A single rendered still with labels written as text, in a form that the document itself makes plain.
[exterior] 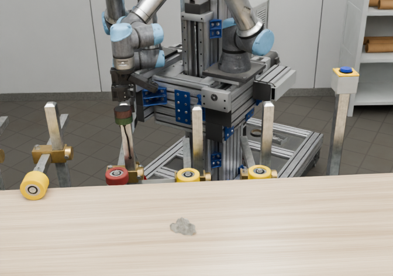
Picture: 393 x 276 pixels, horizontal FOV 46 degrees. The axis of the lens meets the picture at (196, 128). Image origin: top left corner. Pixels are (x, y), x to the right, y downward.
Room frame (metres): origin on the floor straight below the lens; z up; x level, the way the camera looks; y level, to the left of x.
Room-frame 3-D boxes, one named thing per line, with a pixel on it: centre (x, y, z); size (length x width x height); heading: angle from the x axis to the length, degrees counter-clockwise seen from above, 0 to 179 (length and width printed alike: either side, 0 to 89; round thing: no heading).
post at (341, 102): (1.49, -0.51, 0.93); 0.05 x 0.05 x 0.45; 2
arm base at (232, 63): (2.05, -0.18, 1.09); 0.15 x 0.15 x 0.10
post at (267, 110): (1.48, -0.25, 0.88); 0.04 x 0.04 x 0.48; 2
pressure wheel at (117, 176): (1.38, 0.28, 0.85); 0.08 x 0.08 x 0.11
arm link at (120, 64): (1.58, 0.25, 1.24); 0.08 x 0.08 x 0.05
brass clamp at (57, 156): (1.46, 0.52, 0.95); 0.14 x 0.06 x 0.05; 92
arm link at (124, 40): (1.58, 0.25, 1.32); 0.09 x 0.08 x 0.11; 125
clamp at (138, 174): (1.46, 0.27, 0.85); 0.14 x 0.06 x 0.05; 92
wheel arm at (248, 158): (1.57, -0.21, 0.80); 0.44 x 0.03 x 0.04; 2
